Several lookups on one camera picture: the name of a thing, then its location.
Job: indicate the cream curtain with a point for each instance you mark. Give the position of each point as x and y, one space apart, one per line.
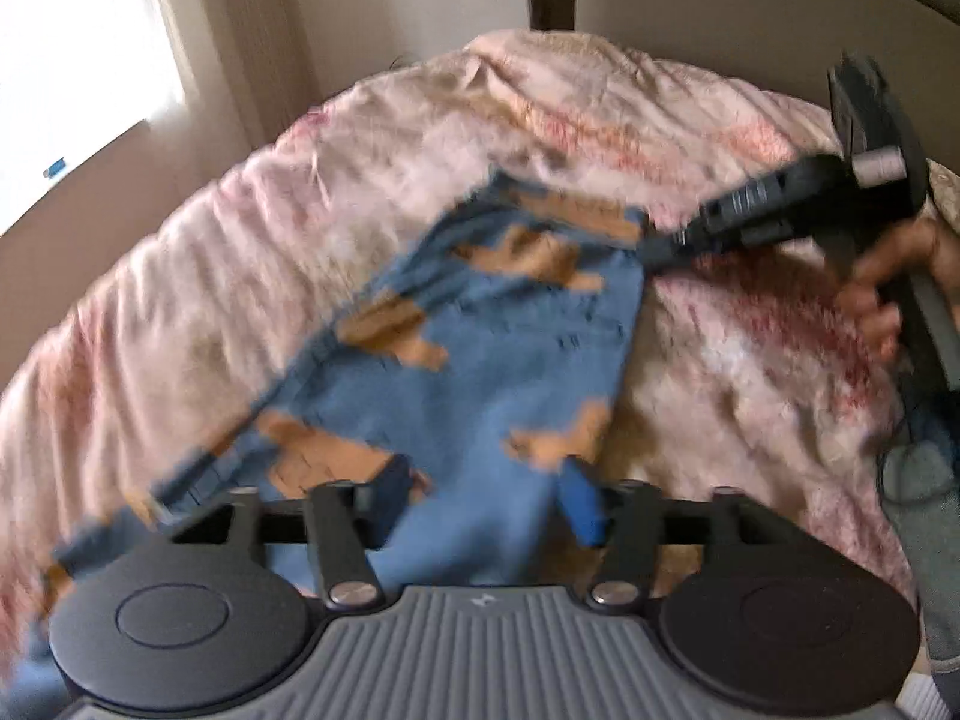
240 37

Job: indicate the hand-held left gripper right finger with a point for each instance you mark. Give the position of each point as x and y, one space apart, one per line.
583 506

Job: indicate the person's right hand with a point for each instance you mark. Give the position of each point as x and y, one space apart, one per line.
911 251

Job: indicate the small blue item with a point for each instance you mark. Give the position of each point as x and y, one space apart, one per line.
54 165

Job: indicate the bright window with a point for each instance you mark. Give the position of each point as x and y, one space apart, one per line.
67 52

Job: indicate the pink floral blanket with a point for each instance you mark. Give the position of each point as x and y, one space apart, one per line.
225 277

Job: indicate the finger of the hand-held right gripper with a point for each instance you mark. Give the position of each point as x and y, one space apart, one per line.
757 214

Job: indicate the blue pants with orange patches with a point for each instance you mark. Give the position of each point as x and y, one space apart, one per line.
510 360

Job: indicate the person's grey clothing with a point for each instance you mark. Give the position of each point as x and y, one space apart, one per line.
934 562

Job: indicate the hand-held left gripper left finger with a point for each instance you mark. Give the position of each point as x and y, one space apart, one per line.
391 499

